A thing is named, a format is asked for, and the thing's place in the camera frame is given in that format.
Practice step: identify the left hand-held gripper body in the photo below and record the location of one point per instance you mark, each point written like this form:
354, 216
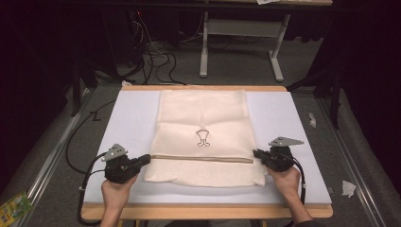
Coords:
121, 170

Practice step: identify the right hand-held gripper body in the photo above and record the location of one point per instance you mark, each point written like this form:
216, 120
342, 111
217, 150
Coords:
280, 159

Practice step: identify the cream mesh laundry bag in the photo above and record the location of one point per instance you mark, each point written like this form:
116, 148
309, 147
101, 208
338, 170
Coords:
201, 110

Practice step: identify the person's left hand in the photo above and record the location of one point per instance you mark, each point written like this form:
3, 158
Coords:
115, 194

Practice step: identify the person's right hand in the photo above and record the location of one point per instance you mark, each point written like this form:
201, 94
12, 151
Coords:
288, 183

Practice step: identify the white table mat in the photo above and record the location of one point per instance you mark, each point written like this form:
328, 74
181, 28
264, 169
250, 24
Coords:
132, 126

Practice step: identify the small crumpled white paper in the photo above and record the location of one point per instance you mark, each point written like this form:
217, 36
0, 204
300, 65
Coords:
312, 119

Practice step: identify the wooden table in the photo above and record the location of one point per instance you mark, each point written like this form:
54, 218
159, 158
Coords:
189, 212

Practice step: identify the white scrap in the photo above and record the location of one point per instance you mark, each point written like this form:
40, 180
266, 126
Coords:
126, 83

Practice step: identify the black metal stand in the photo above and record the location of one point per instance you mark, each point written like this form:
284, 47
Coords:
82, 78
327, 88

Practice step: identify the green printed packet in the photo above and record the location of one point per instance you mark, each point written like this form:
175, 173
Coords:
14, 208

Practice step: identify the white-framed desk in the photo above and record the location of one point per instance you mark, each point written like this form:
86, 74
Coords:
242, 28

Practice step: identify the white paper sheet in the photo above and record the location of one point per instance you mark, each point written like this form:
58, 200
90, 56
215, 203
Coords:
266, 1

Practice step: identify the metal floor rail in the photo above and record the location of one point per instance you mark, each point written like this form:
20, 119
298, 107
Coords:
50, 164
350, 164

